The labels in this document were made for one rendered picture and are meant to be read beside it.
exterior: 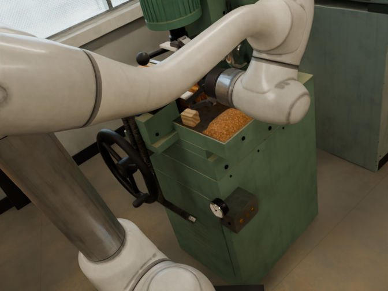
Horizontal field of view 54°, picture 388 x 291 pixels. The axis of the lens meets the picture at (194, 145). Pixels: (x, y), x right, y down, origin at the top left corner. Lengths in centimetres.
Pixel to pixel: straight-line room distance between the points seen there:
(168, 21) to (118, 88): 68
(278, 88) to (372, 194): 143
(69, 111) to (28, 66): 7
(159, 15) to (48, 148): 62
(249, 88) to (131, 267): 46
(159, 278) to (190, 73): 42
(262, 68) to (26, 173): 49
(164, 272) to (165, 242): 126
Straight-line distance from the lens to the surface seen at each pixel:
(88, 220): 75
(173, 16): 114
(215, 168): 119
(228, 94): 86
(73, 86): 43
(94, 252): 82
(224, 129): 108
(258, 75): 80
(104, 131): 119
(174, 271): 80
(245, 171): 133
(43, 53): 43
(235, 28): 67
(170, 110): 119
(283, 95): 78
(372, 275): 186
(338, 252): 191
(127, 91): 50
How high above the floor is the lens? 155
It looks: 37 degrees down
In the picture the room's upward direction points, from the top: 16 degrees counter-clockwise
